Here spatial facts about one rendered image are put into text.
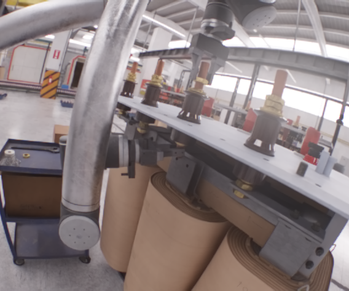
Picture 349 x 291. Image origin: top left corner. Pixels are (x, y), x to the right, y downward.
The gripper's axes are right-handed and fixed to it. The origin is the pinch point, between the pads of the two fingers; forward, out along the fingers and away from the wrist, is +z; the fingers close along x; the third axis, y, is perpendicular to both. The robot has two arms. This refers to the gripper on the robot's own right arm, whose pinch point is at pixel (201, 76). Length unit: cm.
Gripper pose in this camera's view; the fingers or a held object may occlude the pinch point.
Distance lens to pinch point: 63.8
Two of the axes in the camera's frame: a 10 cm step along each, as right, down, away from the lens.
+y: -3.8, -3.3, 8.7
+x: -8.8, -1.5, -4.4
